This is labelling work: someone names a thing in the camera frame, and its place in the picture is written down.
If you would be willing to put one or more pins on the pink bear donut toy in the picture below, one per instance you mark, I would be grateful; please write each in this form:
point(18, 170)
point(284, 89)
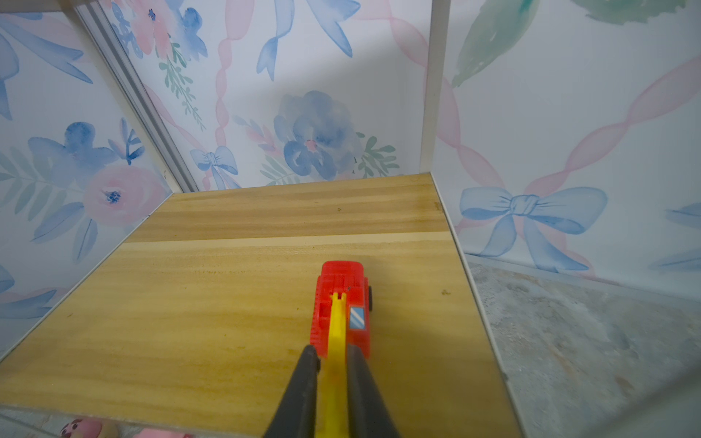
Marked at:
point(89, 428)

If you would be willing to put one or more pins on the pink pig toy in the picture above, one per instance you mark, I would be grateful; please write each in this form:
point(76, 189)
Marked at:
point(157, 433)

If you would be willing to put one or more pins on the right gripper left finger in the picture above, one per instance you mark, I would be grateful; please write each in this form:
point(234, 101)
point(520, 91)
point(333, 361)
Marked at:
point(296, 415)

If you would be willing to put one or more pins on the red yellow toy excavator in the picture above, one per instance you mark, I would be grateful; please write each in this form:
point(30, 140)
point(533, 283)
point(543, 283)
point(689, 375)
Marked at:
point(341, 318)

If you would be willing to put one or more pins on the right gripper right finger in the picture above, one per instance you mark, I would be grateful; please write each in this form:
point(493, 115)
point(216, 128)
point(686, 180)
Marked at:
point(368, 415)

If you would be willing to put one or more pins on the white frame wooden two-tier shelf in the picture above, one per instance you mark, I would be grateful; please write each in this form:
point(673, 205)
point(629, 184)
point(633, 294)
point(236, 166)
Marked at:
point(197, 321)

